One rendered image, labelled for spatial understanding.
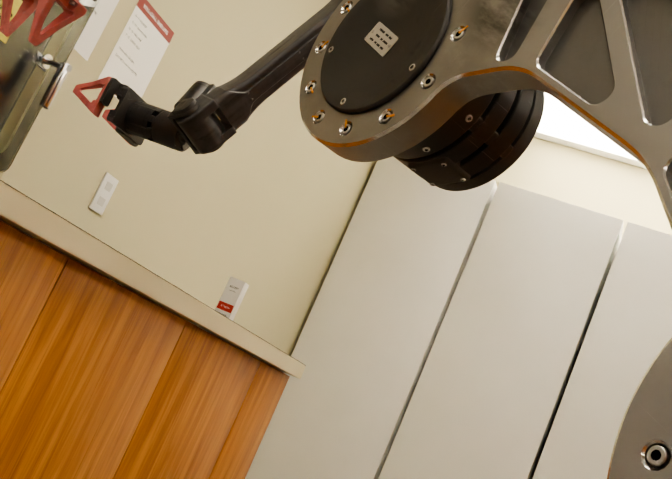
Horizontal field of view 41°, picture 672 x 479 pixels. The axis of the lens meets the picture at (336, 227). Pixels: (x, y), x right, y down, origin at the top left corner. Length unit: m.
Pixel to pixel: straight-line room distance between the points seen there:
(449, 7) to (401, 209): 3.69
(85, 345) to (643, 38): 1.17
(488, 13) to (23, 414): 1.06
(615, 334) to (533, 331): 0.35
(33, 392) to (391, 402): 2.83
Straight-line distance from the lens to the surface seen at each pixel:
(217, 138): 1.42
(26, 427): 1.55
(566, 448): 4.07
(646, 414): 0.45
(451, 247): 4.29
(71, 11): 1.16
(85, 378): 1.62
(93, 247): 1.44
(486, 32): 0.69
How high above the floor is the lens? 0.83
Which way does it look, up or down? 11 degrees up
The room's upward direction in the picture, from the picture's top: 24 degrees clockwise
